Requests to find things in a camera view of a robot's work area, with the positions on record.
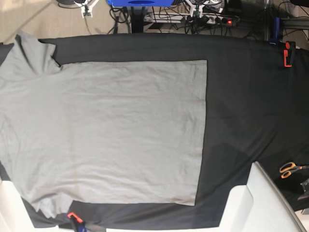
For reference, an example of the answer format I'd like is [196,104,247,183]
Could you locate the grey T-shirt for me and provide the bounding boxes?
[0,32,207,218]

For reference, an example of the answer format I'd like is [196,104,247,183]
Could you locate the white power strip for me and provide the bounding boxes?
[144,12,240,26]

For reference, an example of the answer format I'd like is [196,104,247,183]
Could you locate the black table cloth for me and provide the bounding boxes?
[0,33,309,230]

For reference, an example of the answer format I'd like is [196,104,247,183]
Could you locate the black metal stand column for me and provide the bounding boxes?
[129,7,148,33]

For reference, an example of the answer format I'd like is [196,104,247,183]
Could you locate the blue plastic box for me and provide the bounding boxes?
[107,0,174,7]

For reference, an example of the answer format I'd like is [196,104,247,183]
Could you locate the red black clamp bottom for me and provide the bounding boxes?
[67,212,87,232]

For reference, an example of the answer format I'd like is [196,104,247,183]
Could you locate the red black clamp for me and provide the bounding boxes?
[67,212,87,232]
[283,41,296,68]

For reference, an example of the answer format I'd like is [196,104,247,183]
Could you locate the white base housing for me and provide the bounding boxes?
[219,162,306,232]
[0,180,34,232]

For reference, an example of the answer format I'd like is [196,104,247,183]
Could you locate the red black clamp right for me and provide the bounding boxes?
[283,41,296,68]

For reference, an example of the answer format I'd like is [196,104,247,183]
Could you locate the orange handled scissors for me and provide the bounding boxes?
[279,162,309,179]

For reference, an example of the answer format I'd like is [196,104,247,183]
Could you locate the blue clamp on frame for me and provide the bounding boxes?
[269,17,280,44]

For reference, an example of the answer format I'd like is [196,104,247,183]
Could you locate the small black metal bracket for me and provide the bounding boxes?
[297,179,309,201]

